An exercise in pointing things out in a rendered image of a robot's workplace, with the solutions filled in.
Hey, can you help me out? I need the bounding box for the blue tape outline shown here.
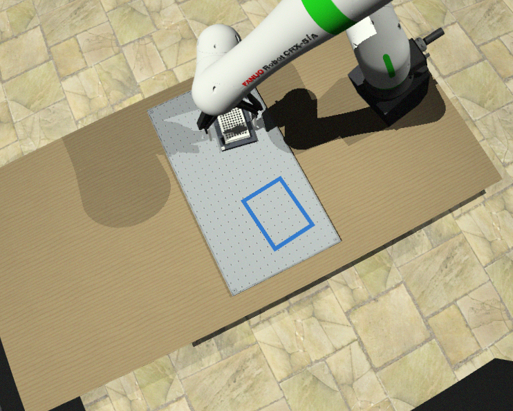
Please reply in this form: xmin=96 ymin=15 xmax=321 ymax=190
xmin=241 ymin=176 xmax=315 ymax=252

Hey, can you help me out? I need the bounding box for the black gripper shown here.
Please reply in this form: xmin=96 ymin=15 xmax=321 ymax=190
xmin=197 ymin=93 xmax=263 ymax=141

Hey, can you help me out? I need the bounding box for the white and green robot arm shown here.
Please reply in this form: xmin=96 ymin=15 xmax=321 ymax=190
xmin=192 ymin=0 xmax=445 ymax=116

